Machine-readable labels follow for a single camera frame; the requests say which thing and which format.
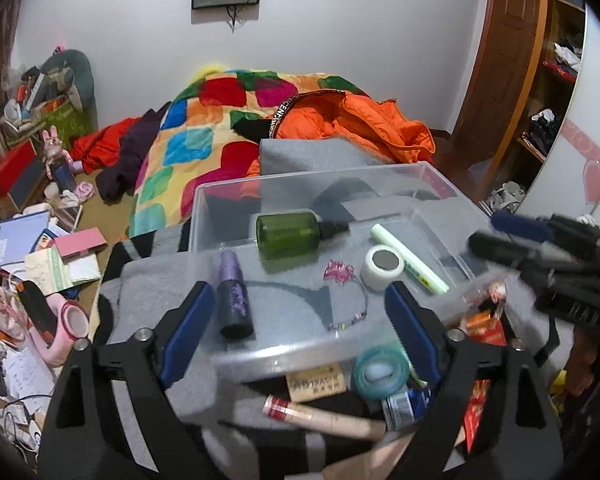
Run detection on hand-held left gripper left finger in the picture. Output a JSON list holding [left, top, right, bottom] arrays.
[[37, 280, 218, 480]]

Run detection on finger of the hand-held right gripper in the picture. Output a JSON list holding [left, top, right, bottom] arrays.
[[490, 211, 600, 257], [467, 231, 600, 288]]

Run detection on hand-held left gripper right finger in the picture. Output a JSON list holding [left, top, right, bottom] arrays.
[[380, 281, 566, 480]]

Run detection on teal tape roll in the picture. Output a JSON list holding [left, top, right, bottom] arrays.
[[351, 346, 411, 401]]

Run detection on small blue box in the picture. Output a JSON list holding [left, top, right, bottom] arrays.
[[382, 387, 431, 431]]

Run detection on red packet with gold print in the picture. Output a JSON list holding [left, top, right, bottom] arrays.
[[462, 379, 492, 453]]

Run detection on clear plastic storage box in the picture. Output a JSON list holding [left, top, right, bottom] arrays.
[[187, 161, 511, 383]]

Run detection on beige cream tube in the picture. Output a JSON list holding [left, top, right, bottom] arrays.
[[262, 394, 387, 442]]

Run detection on pair of white sandals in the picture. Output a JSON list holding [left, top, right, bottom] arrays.
[[489, 181, 527, 212]]

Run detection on purple spray bottle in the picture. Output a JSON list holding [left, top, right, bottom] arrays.
[[219, 249, 255, 339]]

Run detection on white tape roll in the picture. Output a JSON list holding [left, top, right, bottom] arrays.
[[361, 245, 406, 291]]

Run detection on pale green highlighter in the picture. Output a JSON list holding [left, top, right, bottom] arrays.
[[371, 223, 451, 295]]

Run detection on clear snack packet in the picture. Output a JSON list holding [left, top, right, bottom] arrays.
[[462, 280, 510, 347]]

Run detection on white panel with pink print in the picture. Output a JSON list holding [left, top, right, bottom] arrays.
[[520, 10, 600, 221]]

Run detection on green plastic bottle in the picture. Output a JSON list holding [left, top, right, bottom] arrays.
[[256, 211, 352, 261]]

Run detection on brown cardboard piece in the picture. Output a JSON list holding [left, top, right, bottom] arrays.
[[325, 432, 433, 480]]

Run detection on pink flat box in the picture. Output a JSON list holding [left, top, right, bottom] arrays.
[[54, 227, 108, 261]]

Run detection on wooden open shelf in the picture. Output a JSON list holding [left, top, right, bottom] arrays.
[[517, 0, 588, 162]]

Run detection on green paper booklet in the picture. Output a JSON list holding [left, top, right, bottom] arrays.
[[24, 246, 102, 295]]

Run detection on brown wooden door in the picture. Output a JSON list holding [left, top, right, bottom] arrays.
[[452, 0, 542, 161]]

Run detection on white handwritten paper sheets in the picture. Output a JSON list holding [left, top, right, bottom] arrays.
[[0, 345, 56, 413]]

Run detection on dark purple garment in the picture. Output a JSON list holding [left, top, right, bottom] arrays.
[[97, 102, 173, 203]]

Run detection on orange puffer jacket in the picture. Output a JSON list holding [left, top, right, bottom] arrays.
[[232, 89, 437, 178]]

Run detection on colourful patchwork quilt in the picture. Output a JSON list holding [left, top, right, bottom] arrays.
[[127, 65, 371, 241]]

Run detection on pale blue book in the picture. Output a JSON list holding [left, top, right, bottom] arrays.
[[0, 210, 51, 269]]

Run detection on red garment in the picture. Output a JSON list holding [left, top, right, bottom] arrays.
[[70, 117, 142, 173]]

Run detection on pink rabbit toy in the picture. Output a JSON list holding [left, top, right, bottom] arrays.
[[41, 125, 76, 196]]

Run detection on green cardboard box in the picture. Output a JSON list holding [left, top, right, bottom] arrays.
[[40, 100, 92, 148]]

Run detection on red flat box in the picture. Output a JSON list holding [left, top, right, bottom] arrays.
[[0, 140, 43, 202]]

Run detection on grey-green plush cushion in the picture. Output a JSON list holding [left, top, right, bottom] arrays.
[[40, 49, 95, 111]]

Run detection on pink charm bracelet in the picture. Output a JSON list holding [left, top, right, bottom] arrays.
[[322, 259, 370, 332]]

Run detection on black monitor cable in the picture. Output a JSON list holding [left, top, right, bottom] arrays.
[[224, 5, 247, 32]]

